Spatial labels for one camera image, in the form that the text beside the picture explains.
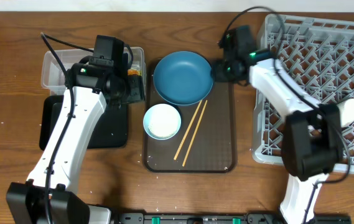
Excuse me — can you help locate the right wooden chopstick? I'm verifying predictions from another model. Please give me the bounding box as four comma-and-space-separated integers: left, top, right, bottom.
182, 100, 208, 167

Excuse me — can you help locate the dark blue plate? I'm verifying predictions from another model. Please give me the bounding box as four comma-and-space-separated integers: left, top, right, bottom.
152, 51, 213, 106

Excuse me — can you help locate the black bin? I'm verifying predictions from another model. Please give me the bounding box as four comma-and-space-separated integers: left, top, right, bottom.
39, 95, 128, 150

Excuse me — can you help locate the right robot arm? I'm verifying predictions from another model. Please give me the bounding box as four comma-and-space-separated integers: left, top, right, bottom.
212, 26, 343, 223

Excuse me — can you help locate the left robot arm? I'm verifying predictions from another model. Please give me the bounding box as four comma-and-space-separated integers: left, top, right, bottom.
6, 34, 144, 223

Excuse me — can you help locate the green cup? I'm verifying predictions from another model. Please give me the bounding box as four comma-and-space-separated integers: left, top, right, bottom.
337, 98, 354, 128

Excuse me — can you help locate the brown serving tray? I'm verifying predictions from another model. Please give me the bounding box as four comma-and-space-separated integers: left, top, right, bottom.
142, 57, 238, 174

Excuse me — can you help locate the yellow snack wrapper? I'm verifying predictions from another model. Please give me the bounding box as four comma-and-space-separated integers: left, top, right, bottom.
128, 64, 142, 76

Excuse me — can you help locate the grey dishwasher rack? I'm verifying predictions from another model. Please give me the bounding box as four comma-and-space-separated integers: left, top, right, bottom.
257, 14, 354, 174

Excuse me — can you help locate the clear plastic bin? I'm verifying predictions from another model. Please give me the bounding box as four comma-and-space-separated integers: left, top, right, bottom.
41, 47, 146, 95

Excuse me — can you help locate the light blue bowl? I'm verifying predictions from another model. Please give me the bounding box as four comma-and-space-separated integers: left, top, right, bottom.
143, 103, 182, 140

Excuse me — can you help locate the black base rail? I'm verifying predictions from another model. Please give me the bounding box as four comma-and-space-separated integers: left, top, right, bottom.
111, 211, 352, 224

